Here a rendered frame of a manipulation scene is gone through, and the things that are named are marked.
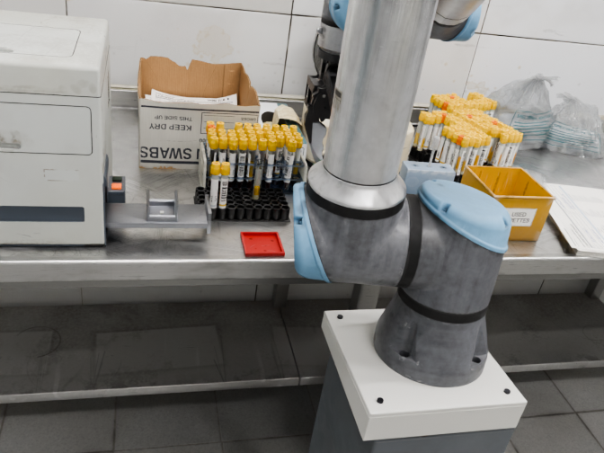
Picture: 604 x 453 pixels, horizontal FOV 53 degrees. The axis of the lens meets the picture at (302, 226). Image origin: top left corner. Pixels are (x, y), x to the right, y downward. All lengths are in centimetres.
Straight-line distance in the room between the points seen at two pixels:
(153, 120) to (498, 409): 82
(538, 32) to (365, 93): 127
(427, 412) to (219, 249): 46
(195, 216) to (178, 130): 26
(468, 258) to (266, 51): 100
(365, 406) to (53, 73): 60
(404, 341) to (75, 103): 56
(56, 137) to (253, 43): 75
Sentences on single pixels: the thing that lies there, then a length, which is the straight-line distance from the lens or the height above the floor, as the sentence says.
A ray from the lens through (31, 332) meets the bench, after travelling 183.
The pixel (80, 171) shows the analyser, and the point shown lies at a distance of 98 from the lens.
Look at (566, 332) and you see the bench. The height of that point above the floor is 27.
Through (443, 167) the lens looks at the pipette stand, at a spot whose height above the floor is 97.
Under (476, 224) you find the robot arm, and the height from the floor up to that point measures 114.
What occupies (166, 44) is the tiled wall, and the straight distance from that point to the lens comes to 157.
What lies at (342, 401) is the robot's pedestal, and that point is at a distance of 91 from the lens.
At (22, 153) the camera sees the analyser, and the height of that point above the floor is 104.
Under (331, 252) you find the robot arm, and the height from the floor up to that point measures 108.
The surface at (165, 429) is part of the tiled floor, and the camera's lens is 191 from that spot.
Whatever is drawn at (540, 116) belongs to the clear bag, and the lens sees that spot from 179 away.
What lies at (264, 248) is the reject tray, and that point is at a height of 88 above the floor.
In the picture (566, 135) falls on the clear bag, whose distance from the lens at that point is 182.
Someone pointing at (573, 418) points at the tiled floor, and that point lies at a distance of 233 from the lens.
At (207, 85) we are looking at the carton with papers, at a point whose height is 96.
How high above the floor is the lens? 145
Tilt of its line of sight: 30 degrees down
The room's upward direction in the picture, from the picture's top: 9 degrees clockwise
